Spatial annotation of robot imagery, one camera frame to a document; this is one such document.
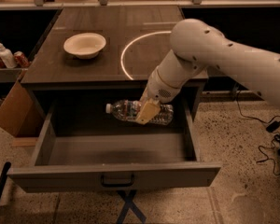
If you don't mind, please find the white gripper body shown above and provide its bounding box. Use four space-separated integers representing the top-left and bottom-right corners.
145 69 181 104

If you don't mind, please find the black power adapter cable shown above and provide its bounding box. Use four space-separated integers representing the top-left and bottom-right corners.
235 91 280 176

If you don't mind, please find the brown cardboard box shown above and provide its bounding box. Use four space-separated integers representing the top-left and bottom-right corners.
0 70 44 137

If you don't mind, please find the white paper bowl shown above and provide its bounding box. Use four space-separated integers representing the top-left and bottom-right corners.
63 33 106 59

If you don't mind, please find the open grey top drawer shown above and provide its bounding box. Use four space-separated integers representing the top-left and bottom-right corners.
8 98 221 192

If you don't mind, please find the red soda can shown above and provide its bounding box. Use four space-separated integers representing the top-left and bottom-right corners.
14 51 30 68

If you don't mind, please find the clear plastic water bottle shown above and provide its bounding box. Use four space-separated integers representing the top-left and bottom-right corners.
105 100 174 125

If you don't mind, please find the blue tape cross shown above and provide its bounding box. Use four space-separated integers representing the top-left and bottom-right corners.
116 190 147 224

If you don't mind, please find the white pump bottle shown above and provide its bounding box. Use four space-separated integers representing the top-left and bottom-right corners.
0 42 17 68

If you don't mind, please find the black drawer handle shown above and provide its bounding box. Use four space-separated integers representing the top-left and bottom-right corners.
100 175 134 188

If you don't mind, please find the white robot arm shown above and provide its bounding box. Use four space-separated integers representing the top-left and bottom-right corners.
136 19 280 124

